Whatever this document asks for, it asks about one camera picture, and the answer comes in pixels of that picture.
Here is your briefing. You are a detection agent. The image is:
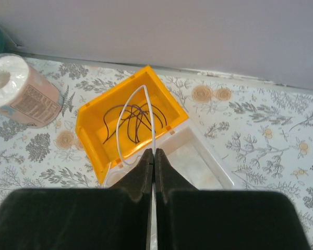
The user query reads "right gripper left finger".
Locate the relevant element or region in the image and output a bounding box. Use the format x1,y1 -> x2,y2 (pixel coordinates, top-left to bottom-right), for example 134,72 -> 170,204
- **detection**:
0,149 -> 153,249

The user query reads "white toilet paper roll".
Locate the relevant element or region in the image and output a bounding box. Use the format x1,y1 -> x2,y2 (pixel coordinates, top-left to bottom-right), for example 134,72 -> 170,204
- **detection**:
0,54 -> 64,128

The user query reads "white thin cable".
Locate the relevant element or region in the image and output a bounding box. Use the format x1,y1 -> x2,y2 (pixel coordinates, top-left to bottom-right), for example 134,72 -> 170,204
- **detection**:
103,85 -> 157,187

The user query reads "floral table mat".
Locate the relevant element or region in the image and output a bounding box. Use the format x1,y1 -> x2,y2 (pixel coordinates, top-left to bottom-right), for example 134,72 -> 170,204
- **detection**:
0,58 -> 313,249

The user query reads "purple thin cable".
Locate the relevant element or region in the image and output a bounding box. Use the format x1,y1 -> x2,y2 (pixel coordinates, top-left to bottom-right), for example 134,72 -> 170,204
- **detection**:
102,104 -> 168,144

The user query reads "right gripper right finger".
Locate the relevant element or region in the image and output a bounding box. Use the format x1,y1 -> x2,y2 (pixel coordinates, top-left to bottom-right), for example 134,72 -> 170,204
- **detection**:
155,149 -> 310,249

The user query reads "yellow plastic bin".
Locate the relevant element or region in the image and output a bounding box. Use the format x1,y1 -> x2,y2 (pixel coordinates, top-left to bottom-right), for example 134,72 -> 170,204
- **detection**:
76,66 -> 188,184

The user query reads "white plastic bin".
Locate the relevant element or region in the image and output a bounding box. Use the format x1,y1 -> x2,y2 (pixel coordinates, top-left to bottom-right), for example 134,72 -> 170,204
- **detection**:
106,126 -> 235,190

